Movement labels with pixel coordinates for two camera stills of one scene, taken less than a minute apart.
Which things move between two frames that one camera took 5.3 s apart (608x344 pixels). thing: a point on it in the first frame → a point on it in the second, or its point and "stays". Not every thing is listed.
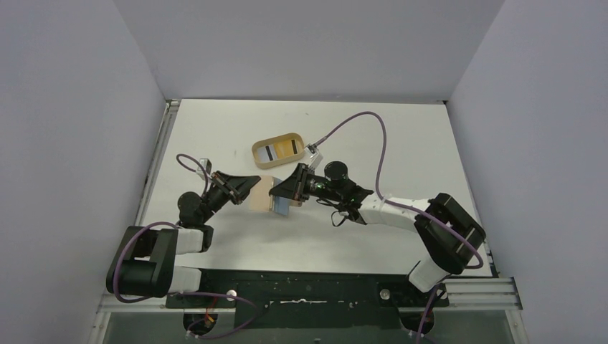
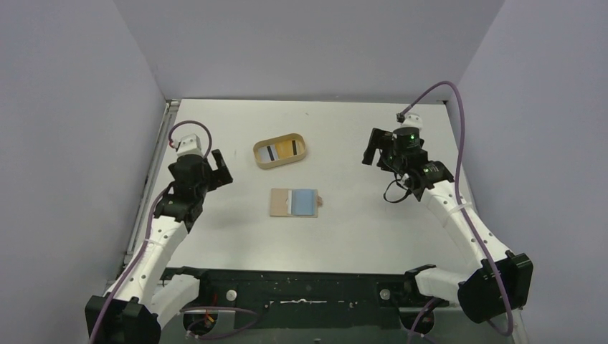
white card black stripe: x=267 y=153 stays
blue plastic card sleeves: x=282 y=205 → x=303 y=202
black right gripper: x=303 y=182 → x=380 y=147
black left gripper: x=224 y=186 → x=209 y=171
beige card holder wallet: x=260 y=198 → x=280 y=203
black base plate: x=308 y=299 stays
